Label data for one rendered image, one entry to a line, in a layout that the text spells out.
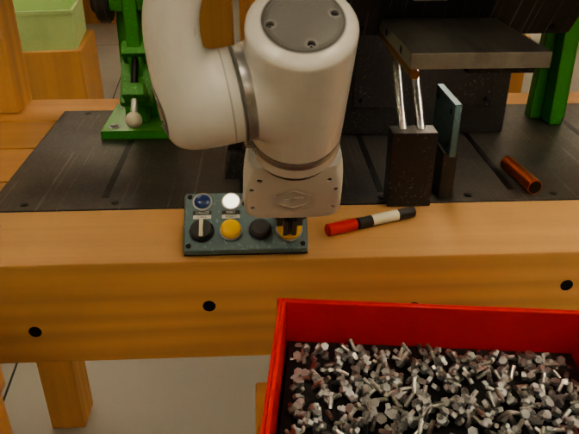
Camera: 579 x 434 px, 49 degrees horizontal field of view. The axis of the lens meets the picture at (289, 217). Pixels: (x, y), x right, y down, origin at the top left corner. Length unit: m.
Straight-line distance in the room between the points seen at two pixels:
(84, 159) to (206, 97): 0.62
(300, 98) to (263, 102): 0.03
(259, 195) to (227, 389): 1.31
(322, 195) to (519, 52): 0.29
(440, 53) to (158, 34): 0.37
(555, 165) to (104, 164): 0.71
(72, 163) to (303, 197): 0.52
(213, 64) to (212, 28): 0.79
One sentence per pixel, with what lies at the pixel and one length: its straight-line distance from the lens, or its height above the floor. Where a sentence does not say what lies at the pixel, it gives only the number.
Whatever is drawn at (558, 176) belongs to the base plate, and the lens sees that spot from 1.05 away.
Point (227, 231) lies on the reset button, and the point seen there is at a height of 0.93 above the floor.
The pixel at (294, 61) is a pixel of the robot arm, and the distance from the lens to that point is 0.45.
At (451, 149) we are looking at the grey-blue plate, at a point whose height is 0.98.
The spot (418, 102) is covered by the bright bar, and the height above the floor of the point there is 1.03.
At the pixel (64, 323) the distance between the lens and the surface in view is 0.84.
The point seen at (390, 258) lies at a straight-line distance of 0.77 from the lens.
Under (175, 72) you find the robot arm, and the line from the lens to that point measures 0.47.
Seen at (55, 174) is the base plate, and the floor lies 0.90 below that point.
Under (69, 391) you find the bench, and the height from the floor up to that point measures 0.13.
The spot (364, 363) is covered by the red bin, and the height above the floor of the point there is 0.88.
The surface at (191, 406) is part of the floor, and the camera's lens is 1.86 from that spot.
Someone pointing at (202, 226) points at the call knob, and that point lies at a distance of 0.76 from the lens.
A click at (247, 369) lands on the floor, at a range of 1.95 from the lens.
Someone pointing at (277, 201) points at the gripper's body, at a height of 1.01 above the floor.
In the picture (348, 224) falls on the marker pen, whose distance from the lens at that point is 0.81.
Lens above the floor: 1.30
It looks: 28 degrees down
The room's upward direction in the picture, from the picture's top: straight up
